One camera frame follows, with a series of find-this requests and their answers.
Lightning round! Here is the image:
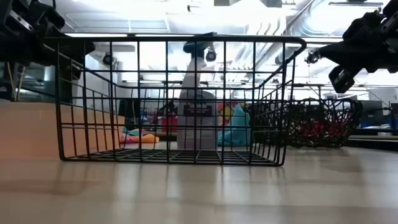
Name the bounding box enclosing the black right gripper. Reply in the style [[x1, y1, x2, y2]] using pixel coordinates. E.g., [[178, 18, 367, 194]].
[[318, 0, 398, 74]]

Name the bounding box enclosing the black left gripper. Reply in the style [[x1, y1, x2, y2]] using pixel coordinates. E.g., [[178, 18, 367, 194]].
[[0, 0, 96, 67]]

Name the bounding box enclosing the pink microfiber towel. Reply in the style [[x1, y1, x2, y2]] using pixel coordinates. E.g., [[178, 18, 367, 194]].
[[120, 133, 141, 144]]

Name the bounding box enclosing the black rectangular wire basket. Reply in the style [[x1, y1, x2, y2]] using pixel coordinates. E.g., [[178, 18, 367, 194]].
[[43, 34, 307, 167]]

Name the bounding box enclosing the orange microfiber towel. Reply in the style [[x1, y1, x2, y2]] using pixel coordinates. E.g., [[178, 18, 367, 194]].
[[136, 133, 160, 144]]

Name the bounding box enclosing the dark metal shelving rack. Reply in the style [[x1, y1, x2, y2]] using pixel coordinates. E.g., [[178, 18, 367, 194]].
[[0, 60, 57, 103]]

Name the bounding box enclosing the grey computer monitor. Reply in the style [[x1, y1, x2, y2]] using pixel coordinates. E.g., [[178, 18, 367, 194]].
[[361, 100, 385, 125]]

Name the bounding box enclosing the black monitor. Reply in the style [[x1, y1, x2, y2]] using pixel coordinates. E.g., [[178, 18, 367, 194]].
[[118, 98, 141, 118]]

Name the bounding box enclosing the dark side table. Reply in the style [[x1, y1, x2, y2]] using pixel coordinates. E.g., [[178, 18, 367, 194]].
[[346, 134, 398, 152]]

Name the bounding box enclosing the white spray bottle blue trigger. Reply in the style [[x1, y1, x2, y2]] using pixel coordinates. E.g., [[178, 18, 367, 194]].
[[176, 32, 219, 151]]

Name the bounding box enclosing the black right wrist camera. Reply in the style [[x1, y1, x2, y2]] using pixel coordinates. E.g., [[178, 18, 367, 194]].
[[328, 64, 356, 95]]

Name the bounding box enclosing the black round wire basket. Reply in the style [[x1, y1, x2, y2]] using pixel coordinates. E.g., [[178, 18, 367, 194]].
[[256, 98, 363, 149]]

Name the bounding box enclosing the yellow cable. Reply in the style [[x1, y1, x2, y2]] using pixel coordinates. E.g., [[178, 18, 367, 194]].
[[6, 62, 16, 101], [16, 72, 25, 102]]

